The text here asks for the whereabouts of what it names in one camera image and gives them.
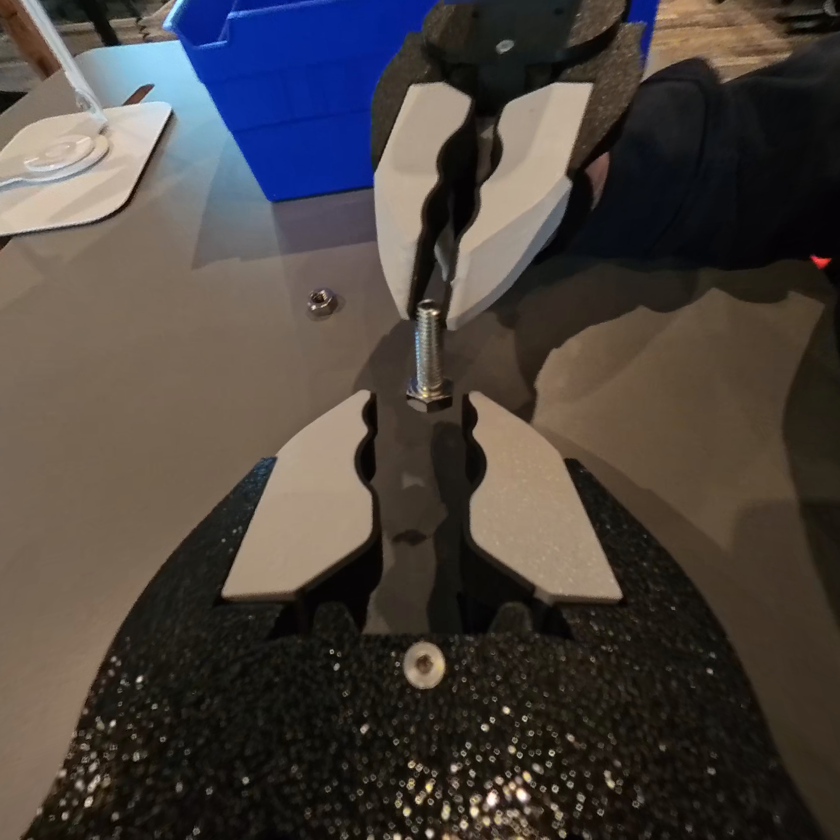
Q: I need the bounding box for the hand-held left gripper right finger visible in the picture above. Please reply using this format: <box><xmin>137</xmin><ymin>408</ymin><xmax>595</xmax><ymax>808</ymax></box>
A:
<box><xmin>461</xmin><ymin>390</ymin><xmax>624</xmax><ymax>618</ymax></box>

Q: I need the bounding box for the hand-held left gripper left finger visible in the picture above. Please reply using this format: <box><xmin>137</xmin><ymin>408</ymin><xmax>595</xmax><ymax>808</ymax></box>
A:
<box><xmin>221</xmin><ymin>389</ymin><xmax>385</xmax><ymax>618</ymax></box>

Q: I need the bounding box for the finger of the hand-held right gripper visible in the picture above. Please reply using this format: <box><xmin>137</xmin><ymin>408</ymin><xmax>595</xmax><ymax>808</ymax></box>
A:
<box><xmin>436</xmin><ymin>82</ymin><xmax>595</xmax><ymax>329</ymax></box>
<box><xmin>374</xmin><ymin>82</ymin><xmax>476</xmax><ymax>324</ymax></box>

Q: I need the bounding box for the silver hex bolt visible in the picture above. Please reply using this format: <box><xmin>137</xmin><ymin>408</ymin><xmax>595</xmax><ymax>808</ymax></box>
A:
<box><xmin>402</xmin><ymin>298</ymin><xmax>454</xmax><ymax>414</ymax></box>

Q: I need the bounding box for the person's right forearm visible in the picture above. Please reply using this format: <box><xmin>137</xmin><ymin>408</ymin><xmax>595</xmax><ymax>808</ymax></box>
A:
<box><xmin>535</xmin><ymin>58</ymin><xmax>840</xmax><ymax>271</ymax></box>

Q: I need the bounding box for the person's right hand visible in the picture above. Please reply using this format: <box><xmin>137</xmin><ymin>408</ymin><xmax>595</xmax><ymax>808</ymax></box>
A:
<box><xmin>583</xmin><ymin>157</ymin><xmax>611</xmax><ymax>214</ymax></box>

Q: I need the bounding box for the blue plastic bin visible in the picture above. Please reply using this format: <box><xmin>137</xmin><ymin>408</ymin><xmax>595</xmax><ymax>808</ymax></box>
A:
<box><xmin>159</xmin><ymin>0</ymin><xmax>660</xmax><ymax>203</ymax></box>

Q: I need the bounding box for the clear acrylic stand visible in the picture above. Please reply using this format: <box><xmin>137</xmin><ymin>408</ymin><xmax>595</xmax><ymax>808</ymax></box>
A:
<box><xmin>0</xmin><ymin>0</ymin><xmax>111</xmax><ymax>191</ymax></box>

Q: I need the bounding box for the flat metal base plate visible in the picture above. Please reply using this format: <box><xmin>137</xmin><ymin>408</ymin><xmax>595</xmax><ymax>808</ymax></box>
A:
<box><xmin>0</xmin><ymin>100</ymin><xmax>173</xmax><ymax>238</ymax></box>

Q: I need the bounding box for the brown wooden post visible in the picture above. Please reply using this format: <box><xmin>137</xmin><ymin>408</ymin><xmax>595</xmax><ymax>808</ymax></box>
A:
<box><xmin>0</xmin><ymin>0</ymin><xmax>60</xmax><ymax>83</ymax></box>

